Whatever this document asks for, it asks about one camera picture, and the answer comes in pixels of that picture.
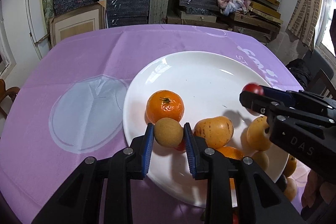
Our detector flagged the small red cherry tomato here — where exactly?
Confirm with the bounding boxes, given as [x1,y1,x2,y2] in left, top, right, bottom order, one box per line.
[242,83,264,96]

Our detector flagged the small tan longan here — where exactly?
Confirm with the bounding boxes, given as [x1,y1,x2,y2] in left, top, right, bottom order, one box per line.
[154,118,183,148]

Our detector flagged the person's hand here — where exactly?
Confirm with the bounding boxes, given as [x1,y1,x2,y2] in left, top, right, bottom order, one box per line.
[301,170,335,208]

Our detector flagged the small orange mandarin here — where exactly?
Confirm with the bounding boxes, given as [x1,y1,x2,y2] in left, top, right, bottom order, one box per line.
[217,146,245,160]

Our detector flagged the orange yellow tomato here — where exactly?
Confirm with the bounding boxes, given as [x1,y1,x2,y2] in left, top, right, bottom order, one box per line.
[282,155,297,177]

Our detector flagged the dark wooden chair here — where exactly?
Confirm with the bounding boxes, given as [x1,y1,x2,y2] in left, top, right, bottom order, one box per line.
[307,69,336,100]

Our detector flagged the dark purple mangosteen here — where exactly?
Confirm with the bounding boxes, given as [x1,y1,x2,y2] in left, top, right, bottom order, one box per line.
[275,174,288,192]

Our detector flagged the large pale yellow pear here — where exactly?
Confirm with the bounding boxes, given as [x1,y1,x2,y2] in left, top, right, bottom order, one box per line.
[246,116,272,151]

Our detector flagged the pale yellow round pear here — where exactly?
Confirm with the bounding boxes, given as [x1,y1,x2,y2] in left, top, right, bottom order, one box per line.
[284,178,297,202]

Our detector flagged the speckled yellow pepino melon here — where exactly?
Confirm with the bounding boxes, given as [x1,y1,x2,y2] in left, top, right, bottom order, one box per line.
[194,116,234,149]

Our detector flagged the small red cherry tomato plate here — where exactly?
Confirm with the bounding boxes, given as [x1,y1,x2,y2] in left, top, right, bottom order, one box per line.
[175,139,186,152]

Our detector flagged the purple printed tablecloth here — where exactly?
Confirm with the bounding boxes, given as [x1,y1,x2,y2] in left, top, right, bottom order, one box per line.
[1,24,301,223]

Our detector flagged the white oval plate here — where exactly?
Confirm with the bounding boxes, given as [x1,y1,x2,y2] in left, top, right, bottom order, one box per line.
[122,50,291,208]

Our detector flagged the large orange mandarin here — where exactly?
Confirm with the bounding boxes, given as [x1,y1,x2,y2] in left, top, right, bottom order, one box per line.
[145,90,185,123]

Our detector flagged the brown wooden chair left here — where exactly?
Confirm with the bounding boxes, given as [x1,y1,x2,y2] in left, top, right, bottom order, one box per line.
[0,79,20,119]

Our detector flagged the pink crumpled cloth bundle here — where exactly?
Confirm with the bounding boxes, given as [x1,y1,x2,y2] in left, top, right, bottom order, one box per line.
[217,0,251,16]

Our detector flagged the cardboard framed box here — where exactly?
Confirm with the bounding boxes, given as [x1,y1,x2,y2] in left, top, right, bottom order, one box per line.
[50,0,106,48]

